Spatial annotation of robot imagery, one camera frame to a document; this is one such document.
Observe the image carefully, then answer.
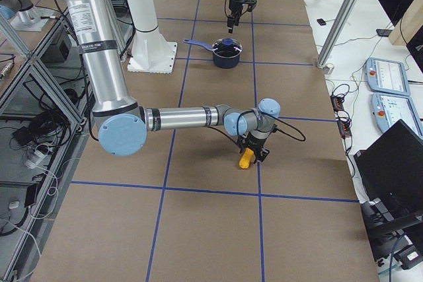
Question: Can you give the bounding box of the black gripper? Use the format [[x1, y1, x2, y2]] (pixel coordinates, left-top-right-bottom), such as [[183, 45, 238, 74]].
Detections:
[[227, 0, 257, 33], [238, 133, 270, 163]]

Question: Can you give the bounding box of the yellow plastic corn cob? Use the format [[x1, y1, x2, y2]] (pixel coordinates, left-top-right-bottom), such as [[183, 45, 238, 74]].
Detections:
[[239, 148, 254, 170]]

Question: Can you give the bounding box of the glass lid purple knob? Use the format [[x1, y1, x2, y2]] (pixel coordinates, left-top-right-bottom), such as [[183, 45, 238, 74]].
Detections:
[[212, 38, 243, 57]]

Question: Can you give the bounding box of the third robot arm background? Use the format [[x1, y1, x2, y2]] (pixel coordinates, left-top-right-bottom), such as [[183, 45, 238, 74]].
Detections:
[[1, 0, 47, 32]]

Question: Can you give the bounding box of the small black device on desk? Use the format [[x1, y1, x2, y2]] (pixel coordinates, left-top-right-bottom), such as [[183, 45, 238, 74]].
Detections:
[[317, 18, 327, 26]]

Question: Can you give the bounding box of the black power strip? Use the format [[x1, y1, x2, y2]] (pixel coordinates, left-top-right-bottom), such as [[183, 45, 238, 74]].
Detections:
[[330, 95, 352, 139]]

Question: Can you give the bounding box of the black laptop computer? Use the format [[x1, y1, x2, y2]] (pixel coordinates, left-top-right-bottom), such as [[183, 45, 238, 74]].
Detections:
[[354, 120, 422, 212]]

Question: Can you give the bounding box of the lower teach pendant tablet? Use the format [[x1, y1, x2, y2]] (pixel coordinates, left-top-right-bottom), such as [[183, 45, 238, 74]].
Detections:
[[371, 92, 422, 138]]

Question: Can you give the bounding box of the teach pendant tablet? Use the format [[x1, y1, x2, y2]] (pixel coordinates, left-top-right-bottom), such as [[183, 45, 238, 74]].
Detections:
[[363, 57, 410, 96], [371, 92, 422, 138]]

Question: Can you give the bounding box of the black smartphone on desk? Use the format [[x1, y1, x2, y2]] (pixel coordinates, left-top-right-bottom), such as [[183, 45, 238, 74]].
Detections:
[[376, 29, 392, 37]]

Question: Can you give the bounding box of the upper teach pendant tablet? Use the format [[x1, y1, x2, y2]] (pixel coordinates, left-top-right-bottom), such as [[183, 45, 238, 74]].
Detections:
[[363, 57, 410, 96]]

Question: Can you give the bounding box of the black monitor stand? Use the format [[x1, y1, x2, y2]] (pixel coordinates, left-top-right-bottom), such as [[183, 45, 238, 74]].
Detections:
[[360, 201, 422, 269]]

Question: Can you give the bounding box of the dark blue saucepan purple handle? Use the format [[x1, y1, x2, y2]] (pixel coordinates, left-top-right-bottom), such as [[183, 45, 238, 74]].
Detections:
[[183, 39, 241, 69]]

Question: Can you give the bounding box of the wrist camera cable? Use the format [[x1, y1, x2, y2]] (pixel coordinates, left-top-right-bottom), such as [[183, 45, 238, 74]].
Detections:
[[211, 108, 305, 146]]

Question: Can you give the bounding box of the aluminium frame post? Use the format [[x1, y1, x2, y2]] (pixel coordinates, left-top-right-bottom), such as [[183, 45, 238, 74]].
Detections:
[[315, 0, 357, 75]]

